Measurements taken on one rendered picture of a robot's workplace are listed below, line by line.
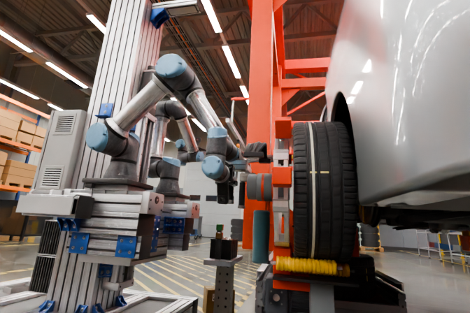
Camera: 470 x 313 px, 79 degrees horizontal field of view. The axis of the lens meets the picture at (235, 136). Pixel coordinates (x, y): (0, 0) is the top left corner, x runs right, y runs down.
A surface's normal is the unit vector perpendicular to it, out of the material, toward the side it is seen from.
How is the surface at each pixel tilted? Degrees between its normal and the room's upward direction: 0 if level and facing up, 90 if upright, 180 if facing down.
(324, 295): 90
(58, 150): 90
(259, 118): 90
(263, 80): 90
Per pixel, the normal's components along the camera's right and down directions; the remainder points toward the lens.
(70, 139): -0.22, -0.30
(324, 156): -0.17, -0.54
